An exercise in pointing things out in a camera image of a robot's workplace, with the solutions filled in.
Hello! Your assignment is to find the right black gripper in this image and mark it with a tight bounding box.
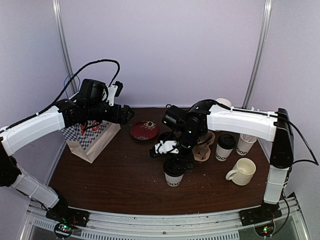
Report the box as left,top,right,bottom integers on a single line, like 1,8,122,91
171,128,202,174

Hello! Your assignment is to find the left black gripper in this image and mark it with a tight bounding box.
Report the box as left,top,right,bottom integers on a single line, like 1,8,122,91
86,101,135,125

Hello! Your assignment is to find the brown cardboard cup carrier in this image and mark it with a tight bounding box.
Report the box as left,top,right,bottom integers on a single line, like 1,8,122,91
192,131,216,163

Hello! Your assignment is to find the white paper coffee cup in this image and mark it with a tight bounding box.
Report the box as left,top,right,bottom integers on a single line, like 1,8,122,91
215,141,236,162

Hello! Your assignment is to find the black plastic cup lid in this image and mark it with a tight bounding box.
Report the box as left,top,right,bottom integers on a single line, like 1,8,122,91
217,134,236,150

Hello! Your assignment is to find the blue checkered paper bag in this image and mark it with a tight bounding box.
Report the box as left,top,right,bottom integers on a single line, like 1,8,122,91
61,120,121,164

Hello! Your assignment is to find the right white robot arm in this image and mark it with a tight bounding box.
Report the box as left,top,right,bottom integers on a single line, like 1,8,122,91
154,99,294,221

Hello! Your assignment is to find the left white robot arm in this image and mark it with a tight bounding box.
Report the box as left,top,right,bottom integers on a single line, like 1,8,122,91
0,99,134,222

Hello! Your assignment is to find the red floral plate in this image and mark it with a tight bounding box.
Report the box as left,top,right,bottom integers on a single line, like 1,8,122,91
130,120,159,141

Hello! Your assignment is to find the stack of black lids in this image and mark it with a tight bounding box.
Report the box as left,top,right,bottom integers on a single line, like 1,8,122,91
157,131,177,142

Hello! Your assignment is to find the white ceramic mug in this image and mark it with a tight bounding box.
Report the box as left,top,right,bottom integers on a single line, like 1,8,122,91
225,158,257,186

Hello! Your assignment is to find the white cup holding straws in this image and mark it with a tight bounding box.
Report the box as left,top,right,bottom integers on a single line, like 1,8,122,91
236,134,257,156

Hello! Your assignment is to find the stack of white paper cups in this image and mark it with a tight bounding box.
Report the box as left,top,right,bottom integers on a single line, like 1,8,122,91
216,98,232,108

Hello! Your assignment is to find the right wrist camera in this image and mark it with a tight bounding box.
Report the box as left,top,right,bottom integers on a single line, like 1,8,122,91
149,140,179,158

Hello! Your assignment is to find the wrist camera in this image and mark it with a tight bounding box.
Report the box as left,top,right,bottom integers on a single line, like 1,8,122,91
106,81,124,107
149,140,179,158

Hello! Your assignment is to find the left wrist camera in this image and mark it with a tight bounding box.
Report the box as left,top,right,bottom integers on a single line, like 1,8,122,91
106,81,124,107

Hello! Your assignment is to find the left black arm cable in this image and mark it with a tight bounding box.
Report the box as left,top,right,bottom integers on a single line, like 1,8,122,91
0,59,121,133

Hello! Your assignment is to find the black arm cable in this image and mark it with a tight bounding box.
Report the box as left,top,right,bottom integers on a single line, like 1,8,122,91
214,99,320,166
0,59,121,133

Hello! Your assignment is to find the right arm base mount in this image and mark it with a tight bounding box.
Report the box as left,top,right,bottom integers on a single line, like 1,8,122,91
239,207,282,238

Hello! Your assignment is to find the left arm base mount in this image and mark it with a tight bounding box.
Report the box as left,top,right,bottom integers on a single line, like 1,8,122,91
45,208,90,239

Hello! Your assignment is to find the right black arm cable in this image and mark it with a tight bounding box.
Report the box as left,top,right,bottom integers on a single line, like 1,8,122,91
214,99,320,166

